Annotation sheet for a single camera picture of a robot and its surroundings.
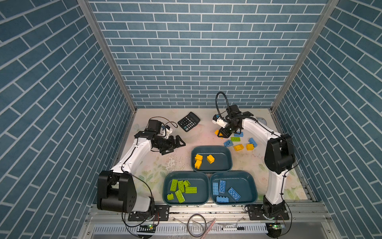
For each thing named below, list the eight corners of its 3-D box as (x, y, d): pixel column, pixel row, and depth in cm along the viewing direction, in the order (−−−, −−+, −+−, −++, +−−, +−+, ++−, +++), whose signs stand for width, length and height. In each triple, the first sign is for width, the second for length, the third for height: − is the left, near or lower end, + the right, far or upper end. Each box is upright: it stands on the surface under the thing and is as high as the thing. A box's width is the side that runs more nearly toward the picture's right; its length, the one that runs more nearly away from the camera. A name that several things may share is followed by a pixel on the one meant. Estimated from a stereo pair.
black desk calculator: (176, 124, 112) (176, 122, 110) (191, 114, 120) (191, 111, 117) (186, 132, 108) (185, 129, 106) (200, 120, 115) (200, 118, 113)
